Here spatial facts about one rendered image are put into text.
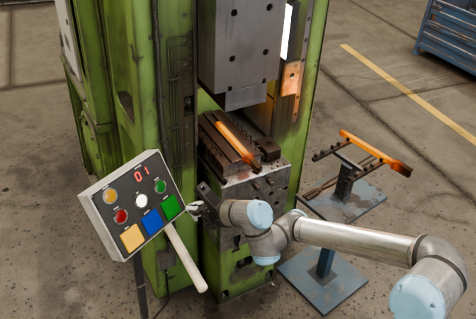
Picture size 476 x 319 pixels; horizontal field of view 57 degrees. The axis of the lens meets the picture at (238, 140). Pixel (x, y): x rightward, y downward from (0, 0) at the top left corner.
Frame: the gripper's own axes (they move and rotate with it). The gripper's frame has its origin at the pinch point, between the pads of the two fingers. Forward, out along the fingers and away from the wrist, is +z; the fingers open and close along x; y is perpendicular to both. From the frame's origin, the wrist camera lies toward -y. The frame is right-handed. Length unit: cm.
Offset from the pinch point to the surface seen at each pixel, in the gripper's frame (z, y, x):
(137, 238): 10.3, 2.0, -18.6
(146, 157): 11.2, -21.3, 0.4
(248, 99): -7, -23, 45
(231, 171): 13.7, 7.3, 39.1
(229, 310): 53, 92, 32
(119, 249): 11.0, 1.2, -26.4
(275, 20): -27, -49, 54
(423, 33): 63, 56, 449
